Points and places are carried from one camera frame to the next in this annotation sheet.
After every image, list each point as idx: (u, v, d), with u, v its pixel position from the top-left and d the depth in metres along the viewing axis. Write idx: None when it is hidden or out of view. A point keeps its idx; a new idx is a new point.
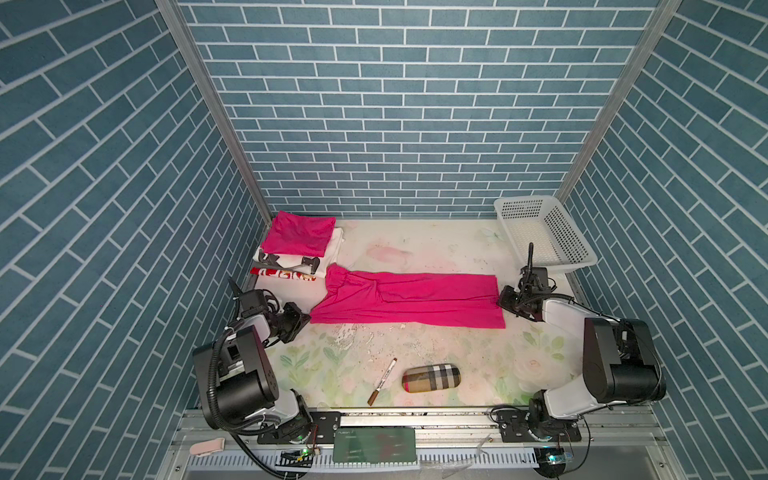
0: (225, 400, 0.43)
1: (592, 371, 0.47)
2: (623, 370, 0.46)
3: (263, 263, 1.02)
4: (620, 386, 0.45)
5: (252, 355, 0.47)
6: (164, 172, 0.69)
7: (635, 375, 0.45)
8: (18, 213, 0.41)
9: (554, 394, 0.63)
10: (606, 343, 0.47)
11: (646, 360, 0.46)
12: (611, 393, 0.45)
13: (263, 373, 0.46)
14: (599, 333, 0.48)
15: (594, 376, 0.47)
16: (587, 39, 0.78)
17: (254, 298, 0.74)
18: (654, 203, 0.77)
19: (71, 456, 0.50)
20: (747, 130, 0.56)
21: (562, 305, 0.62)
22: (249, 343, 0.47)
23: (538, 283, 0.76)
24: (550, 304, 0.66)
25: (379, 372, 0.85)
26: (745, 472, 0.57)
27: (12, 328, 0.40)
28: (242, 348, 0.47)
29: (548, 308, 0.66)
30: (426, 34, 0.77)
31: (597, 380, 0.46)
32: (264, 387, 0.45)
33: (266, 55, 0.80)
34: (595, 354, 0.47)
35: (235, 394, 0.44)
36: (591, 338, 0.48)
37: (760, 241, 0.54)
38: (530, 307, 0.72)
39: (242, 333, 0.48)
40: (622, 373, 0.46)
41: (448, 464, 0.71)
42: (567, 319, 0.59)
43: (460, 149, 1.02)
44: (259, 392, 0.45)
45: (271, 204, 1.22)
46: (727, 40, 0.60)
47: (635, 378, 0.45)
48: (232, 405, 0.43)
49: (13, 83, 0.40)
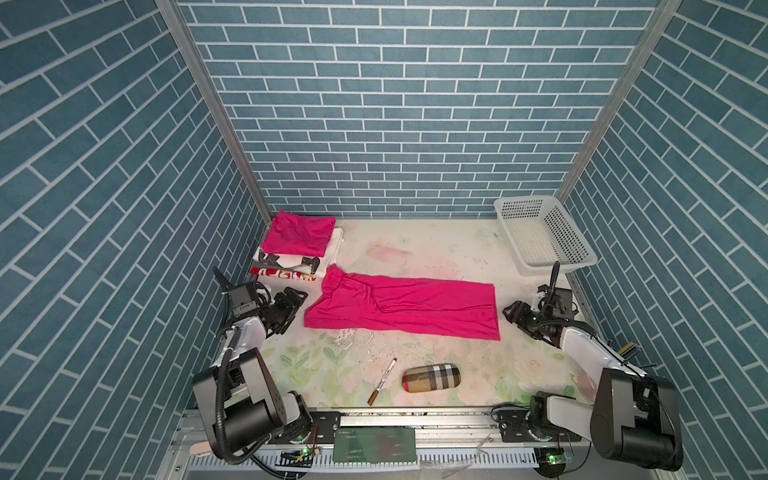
0: (233, 427, 0.42)
1: (601, 426, 0.43)
2: (635, 432, 0.42)
3: (263, 263, 1.02)
4: (628, 447, 0.41)
5: (258, 380, 0.44)
6: (164, 172, 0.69)
7: (648, 438, 0.42)
8: (17, 214, 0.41)
9: (555, 401, 0.63)
10: (624, 399, 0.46)
11: (664, 428, 0.42)
12: (617, 452, 0.42)
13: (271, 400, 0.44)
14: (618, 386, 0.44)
15: (602, 430, 0.43)
16: (587, 38, 0.78)
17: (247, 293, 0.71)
18: (654, 203, 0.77)
19: (71, 456, 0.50)
20: (747, 130, 0.56)
21: (584, 342, 0.56)
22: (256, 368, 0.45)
23: (561, 305, 0.71)
24: (571, 333, 0.60)
25: (379, 372, 0.85)
26: (744, 472, 0.58)
27: (12, 328, 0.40)
28: (248, 374, 0.44)
29: (568, 336, 0.61)
30: (426, 34, 0.77)
31: (605, 436, 0.42)
32: (274, 412, 0.43)
33: (266, 55, 0.80)
34: (606, 405, 0.43)
35: (243, 422, 0.42)
36: (606, 389, 0.44)
37: (760, 241, 0.54)
38: (547, 329, 0.67)
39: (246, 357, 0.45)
40: (633, 434, 0.42)
41: (448, 463, 0.71)
42: (586, 355, 0.54)
43: (460, 150, 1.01)
44: (267, 419, 0.43)
45: (271, 204, 1.22)
46: (727, 40, 0.60)
47: (647, 442, 0.41)
48: (240, 433, 0.42)
49: (13, 83, 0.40)
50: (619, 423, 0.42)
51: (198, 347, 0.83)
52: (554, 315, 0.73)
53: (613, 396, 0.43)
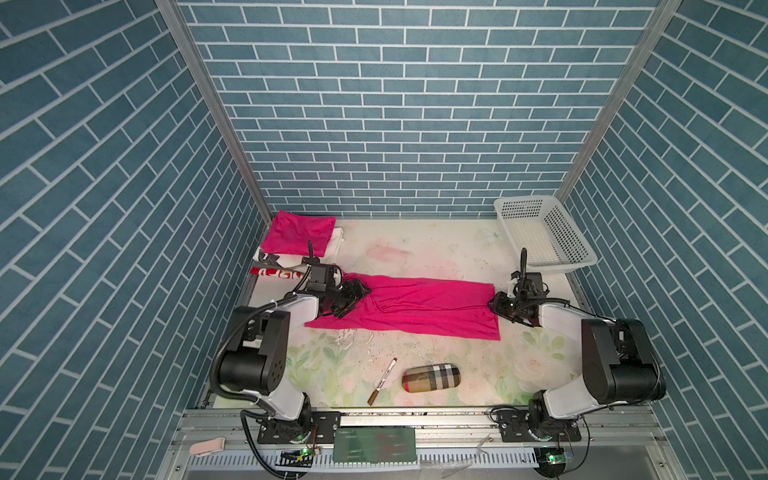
0: (228, 365, 0.46)
1: (592, 373, 0.47)
2: (624, 368, 0.46)
3: (263, 263, 1.02)
4: (622, 388, 0.45)
5: (273, 340, 0.48)
6: (164, 172, 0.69)
7: (636, 373, 0.46)
8: (17, 213, 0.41)
9: (554, 396, 0.63)
10: (607, 344, 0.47)
11: (644, 359, 0.46)
12: (612, 395, 0.45)
13: (271, 362, 0.47)
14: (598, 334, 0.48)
15: (594, 377, 0.47)
16: (587, 39, 0.78)
17: (323, 273, 0.78)
18: (654, 203, 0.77)
19: (71, 456, 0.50)
20: (747, 130, 0.56)
21: (559, 309, 0.62)
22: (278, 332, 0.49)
23: (533, 288, 0.77)
24: (546, 308, 0.66)
25: (379, 372, 0.85)
26: (745, 472, 0.57)
27: (12, 328, 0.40)
28: (270, 329, 0.49)
29: (544, 312, 0.67)
30: (426, 34, 0.77)
31: (598, 383, 0.46)
32: (265, 375, 0.46)
33: (266, 54, 0.80)
34: (594, 354, 0.47)
35: (240, 364, 0.47)
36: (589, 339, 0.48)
37: (760, 241, 0.54)
38: (526, 312, 0.72)
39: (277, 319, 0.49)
40: (622, 373, 0.46)
41: (448, 464, 0.71)
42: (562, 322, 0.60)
43: (460, 149, 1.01)
44: (259, 376, 0.46)
45: (271, 204, 1.22)
46: (727, 40, 0.60)
47: (637, 377, 0.45)
48: (233, 372, 0.46)
49: (13, 83, 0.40)
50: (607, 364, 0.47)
51: (198, 346, 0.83)
52: (528, 298, 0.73)
53: (596, 340, 0.48)
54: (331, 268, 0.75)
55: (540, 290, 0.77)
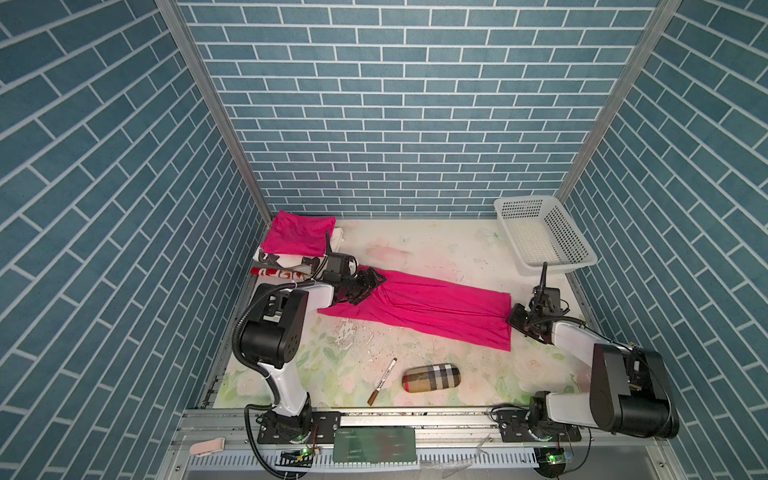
0: (248, 335, 0.51)
1: (598, 399, 0.45)
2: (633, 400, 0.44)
3: (263, 263, 1.02)
4: (627, 419, 0.43)
5: (291, 315, 0.52)
6: (164, 172, 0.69)
7: (645, 406, 0.43)
8: (17, 213, 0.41)
9: (554, 398, 0.63)
10: (618, 373, 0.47)
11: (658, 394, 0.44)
12: (617, 424, 0.43)
13: (288, 335, 0.50)
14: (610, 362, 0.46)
15: (600, 404, 0.44)
16: (587, 39, 0.78)
17: (338, 263, 0.80)
18: (654, 203, 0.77)
19: (71, 456, 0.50)
20: (747, 130, 0.56)
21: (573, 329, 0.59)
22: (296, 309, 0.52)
23: (549, 304, 0.74)
24: (560, 327, 0.64)
25: (379, 372, 0.85)
26: (745, 472, 0.57)
27: (12, 328, 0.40)
28: (289, 306, 0.53)
29: (558, 330, 0.64)
30: (426, 34, 0.77)
31: (603, 410, 0.44)
32: (281, 346, 0.50)
33: (266, 55, 0.80)
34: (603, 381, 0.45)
35: (259, 335, 0.50)
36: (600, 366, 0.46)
37: (760, 241, 0.54)
38: (539, 328, 0.69)
39: (295, 297, 0.53)
40: (630, 405, 0.43)
41: (448, 463, 0.71)
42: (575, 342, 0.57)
43: (460, 149, 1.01)
44: (275, 347, 0.50)
45: (271, 204, 1.22)
46: (727, 40, 0.60)
47: (645, 410, 0.43)
48: (252, 341, 0.50)
49: (13, 83, 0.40)
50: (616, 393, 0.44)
51: (198, 346, 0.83)
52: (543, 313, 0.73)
53: (609, 368, 0.45)
54: (347, 258, 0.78)
55: (556, 307, 0.74)
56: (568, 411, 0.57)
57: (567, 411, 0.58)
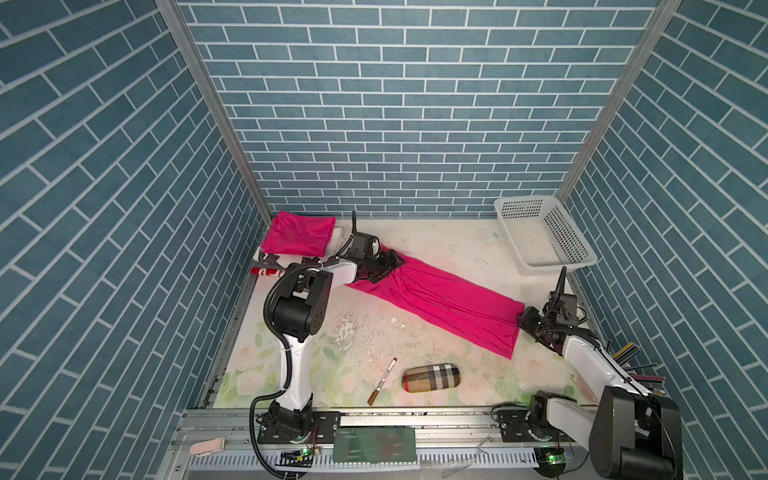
0: (278, 309, 0.57)
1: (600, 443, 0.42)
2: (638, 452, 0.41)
3: (263, 263, 1.02)
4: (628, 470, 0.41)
5: (317, 294, 0.57)
6: (164, 172, 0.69)
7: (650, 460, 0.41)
8: (18, 214, 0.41)
9: (556, 406, 0.62)
10: (626, 421, 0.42)
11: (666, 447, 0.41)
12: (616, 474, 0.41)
13: (315, 311, 0.57)
14: (619, 407, 0.42)
15: (601, 449, 0.42)
16: (587, 39, 0.78)
17: (363, 243, 0.86)
18: (654, 203, 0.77)
19: (71, 456, 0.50)
20: (747, 129, 0.56)
21: (587, 353, 0.55)
22: (322, 286, 0.58)
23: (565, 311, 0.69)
24: (573, 346, 0.59)
25: (379, 372, 0.85)
26: (745, 472, 0.57)
27: (12, 328, 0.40)
28: (315, 285, 0.58)
29: (570, 348, 0.60)
30: (426, 34, 0.77)
31: (603, 455, 0.41)
32: (309, 321, 0.56)
33: (266, 55, 0.80)
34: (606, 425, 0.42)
35: (288, 309, 0.57)
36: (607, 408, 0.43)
37: (760, 241, 0.54)
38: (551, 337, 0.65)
39: (322, 275, 0.59)
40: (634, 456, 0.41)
41: (448, 463, 0.71)
42: (588, 369, 0.53)
43: (460, 149, 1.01)
44: (303, 321, 0.56)
45: (271, 204, 1.22)
46: (727, 40, 0.60)
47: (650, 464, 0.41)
48: (282, 314, 0.57)
49: (13, 83, 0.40)
50: (619, 443, 0.41)
51: (198, 346, 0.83)
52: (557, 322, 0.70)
53: (615, 418, 0.42)
54: (371, 239, 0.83)
55: (572, 315, 0.69)
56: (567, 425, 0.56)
57: (565, 423, 0.57)
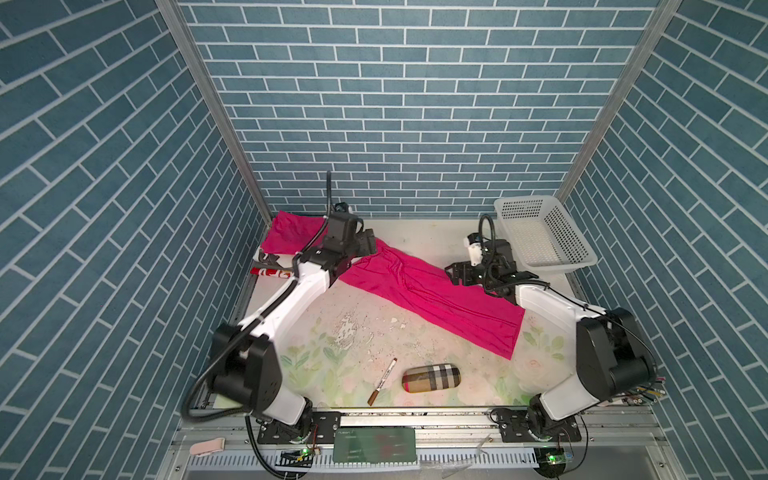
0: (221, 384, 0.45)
1: (589, 370, 0.47)
2: (621, 368, 0.46)
3: (263, 263, 1.02)
4: (622, 385, 0.46)
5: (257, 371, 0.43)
6: (164, 172, 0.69)
7: (633, 368, 0.46)
8: (18, 214, 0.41)
9: (551, 396, 0.63)
10: (604, 345, 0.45)
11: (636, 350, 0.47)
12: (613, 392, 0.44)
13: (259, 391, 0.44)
14: (595, 337, 0.46)
15: (592, 375, 0.47)
16: (587, 39, 0.78)
17: (341, 230, 0.64)
18: (654, 203, 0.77)
19: (71, 456, 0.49)
20: (747, 129, 0.56)
21: (539, 294, 0.59)
22: (261, 364, 0.43)
23: (504, 262, 0.72)
24: (525, 291, 0.63)
25: (379, 372, 0.85)
26: (745, 472, 0.57)
27: (12, 328, 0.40)
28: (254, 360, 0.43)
29: (522, 295, 0.64)
30: (427, 34, 0.77)
31: (598, 382, 0.46)
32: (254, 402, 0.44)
33: (267, 55, 0.80)
34: (589, 355, 0.46)
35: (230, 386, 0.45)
36: (586, 341, 0.46)
37: (760, 241, 0.54)
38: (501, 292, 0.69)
39: (261, 345, 0.43)
40: (621, 370, 0.46)
41: (448, 464, 0.71)
42: (544, 310, 0.59)
43: (460, 149, 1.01)
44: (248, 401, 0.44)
45: (271, 204, 1.22)
46: (727, 40, 0.60)
47: (634, 371, 0.46)
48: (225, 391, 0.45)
49: (13, 83, 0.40)
50: (607, 366, 0.46)
51: (199, 347, 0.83)
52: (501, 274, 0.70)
53: (596, 348, 0.46)
54: (353, 224, 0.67)
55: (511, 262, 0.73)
56: (564, 399, 0.58)
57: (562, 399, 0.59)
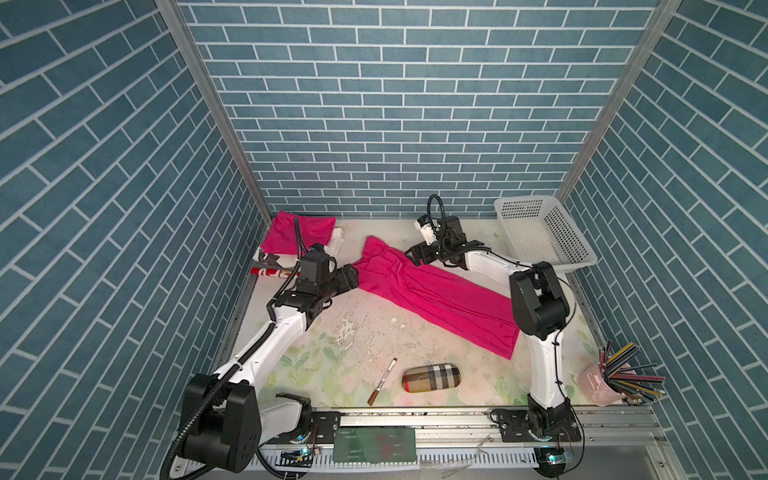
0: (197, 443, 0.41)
1: (521, 314, 0.58)
2: (543, 308, 0.58)
3: (263, 263, 1.02)
4: (544, 322, 0.58)
5: (236, 425, 0.40)
6: (164, 172, 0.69)
7: (552, 307, 0.58)
8: (17, 214, 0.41)
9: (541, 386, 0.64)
10: (530, 292, 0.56)
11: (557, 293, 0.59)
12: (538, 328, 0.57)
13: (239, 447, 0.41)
14: (522, 286, 0.57)
15: (523, 317, 0.58)
16: (587, 39, 0.78)
17: (313, 270, 0.64)
18: (654, 203, 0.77)
19: (71, 456, 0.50)
20: (747, 129, 0.56)
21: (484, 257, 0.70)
22: (242, 412, 0.40)
23: (455, 235, 0.83)
24: (472, 256, 0.73)
25: (379, 372, 0.85)
26: (745, 472, 0.57)
27: (12, 328, 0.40)
28: (232, 413, 0.40)
29: (471, 260, 0.74)
30: (427, 34, 0.77)
31: (527, 322, 0.57)
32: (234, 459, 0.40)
33: (267, 55, 0.80)
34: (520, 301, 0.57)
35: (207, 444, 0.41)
36: (516, 291, 0.57)
37: (760, 241, 0.54)
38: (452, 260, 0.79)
39: (241, 392, 0.41)
40: (543, 311, 0.58)
41: (448, 464, 0.71)
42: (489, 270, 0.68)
43: (460, 149, 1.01)
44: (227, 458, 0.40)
45: (271, 204, 1.22)
46: (727, 40, 0.60)
47: (553, 309, 0.58)
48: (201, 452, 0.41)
49: (13, 83, 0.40)
50: (532, 307, 0.57)
51: (198, 347, 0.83)
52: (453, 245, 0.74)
53: (522, 294, 0.57)
54: (325, 262, 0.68)
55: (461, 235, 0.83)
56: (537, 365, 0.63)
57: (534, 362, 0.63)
